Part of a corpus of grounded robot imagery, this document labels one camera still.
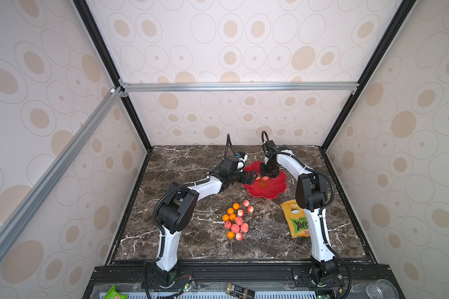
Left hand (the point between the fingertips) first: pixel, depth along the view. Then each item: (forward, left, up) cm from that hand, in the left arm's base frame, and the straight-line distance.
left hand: (256, 172), depth 92 cm
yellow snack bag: (-20, -18, -10) cm, 29 cm away
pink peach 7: (-24, +7, -9) cm, 27 cm away
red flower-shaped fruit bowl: (-1, -9, -13) cm, 16 cm away
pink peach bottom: (-28, +9, -10) cm, 31 cm away
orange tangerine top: (-13, +10, -10) cm, 19 cm away
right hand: (+7, -10, -11) cm, 16 cm away
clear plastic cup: (-47, -45, -11) cm, 66 cm away
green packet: (-49, +56, -10) cm, 75 cm away
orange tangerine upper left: (-16, +13, -10) cm, 23 cm away
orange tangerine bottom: (-27, +13, -11) cm, 32 cm away
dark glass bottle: (-48, +10, -9) cm, 50 cm away
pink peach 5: (-23, +14, -10) cm, 28 cm away
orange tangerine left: (-19, +15, -11) cm, 26 cm away
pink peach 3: (-12, +5, -10) cm, 16 cm away
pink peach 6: (-25, +11, -9) cm, 28 cm away
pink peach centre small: (-17, +8, -10) cm, 21 cm away
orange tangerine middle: (-19, +12, -10) cm, 24 cm away
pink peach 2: (-14, +3, -11) cm, 18 cm away
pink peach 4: (-21, +9, -10) cm, 25 cm away
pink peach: (0, -1, -4) cm, 4 cm away
